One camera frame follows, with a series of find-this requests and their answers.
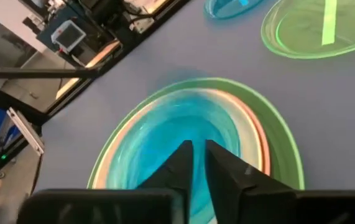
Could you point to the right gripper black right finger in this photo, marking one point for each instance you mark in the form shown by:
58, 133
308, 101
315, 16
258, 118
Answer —
230, 180

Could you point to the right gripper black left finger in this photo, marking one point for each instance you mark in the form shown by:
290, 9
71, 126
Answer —
177, 174

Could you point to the pink plastic plate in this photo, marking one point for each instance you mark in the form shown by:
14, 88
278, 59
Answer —
265, 152

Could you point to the small translucent blue plate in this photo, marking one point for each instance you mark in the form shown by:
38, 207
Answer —
227, 9
171, 124

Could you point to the light green plastic plate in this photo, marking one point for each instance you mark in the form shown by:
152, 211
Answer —
284, 149

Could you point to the peach plastic plate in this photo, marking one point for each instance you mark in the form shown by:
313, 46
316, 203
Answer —
100, 182

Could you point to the small translucent green plate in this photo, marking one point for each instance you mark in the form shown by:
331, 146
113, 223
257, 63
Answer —
301, 31

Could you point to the wooden shelf board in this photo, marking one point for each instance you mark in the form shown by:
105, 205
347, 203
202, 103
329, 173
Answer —
102, 54

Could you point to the silver laptop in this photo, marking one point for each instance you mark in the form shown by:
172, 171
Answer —
28, 133

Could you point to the white device with screen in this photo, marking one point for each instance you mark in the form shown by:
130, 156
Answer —
68, 35

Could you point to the black table edge rail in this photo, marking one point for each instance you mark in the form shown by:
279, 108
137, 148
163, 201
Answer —
133, 39

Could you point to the wooden mount board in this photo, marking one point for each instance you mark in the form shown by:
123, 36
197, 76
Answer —
152, 4

